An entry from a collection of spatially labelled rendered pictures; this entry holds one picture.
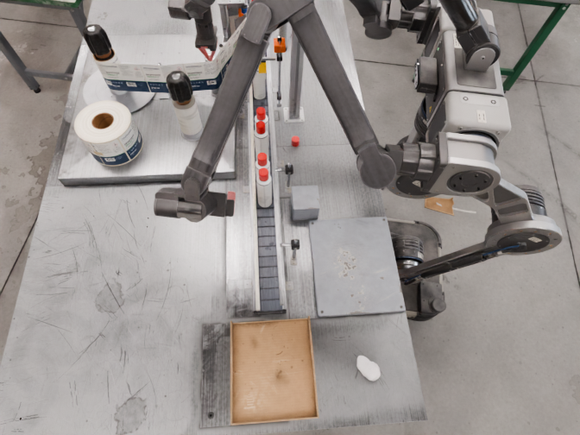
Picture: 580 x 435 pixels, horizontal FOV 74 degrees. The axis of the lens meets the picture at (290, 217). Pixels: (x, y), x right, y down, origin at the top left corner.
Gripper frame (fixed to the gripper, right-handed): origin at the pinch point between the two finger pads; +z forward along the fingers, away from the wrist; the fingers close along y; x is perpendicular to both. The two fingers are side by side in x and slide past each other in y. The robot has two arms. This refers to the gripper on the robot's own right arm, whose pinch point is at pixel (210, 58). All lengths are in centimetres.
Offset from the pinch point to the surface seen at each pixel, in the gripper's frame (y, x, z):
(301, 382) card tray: 101, 33, 40
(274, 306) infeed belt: 79, 24, 34
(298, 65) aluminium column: -4.9, 31.5, 5.7
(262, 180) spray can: 42.1, 19.5, 14.4
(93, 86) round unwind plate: -15, -55, 28
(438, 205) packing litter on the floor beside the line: -13, 128, 116
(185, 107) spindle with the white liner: 11.9, -9.2, 11.9
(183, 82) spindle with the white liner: 11.2, -8.0, 1.1
